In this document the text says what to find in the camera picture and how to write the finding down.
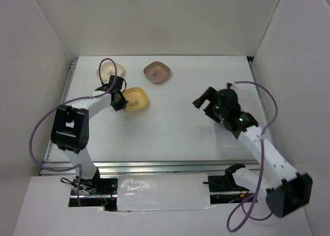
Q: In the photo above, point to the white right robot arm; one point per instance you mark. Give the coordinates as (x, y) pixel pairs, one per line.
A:
(285, 189)

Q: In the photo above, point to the white cover panel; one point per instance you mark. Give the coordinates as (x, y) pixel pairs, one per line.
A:
(169, 192)

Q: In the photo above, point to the cream plate back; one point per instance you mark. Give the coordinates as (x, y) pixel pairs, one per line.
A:
(107, 69)

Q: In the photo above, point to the yellow plate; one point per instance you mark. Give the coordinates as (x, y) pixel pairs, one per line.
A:
(137, 99)

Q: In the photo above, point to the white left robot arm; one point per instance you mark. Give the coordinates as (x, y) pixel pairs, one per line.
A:
(70, 132)

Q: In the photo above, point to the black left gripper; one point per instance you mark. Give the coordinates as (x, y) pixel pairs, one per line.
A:
(122, 105)

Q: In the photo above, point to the brown plate back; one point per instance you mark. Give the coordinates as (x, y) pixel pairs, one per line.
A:
(157, 72)

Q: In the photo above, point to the clear plastic bin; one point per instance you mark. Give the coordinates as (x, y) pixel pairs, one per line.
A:
(224, 141)

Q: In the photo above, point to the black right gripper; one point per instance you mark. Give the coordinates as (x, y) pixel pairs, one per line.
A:
(210, 94)

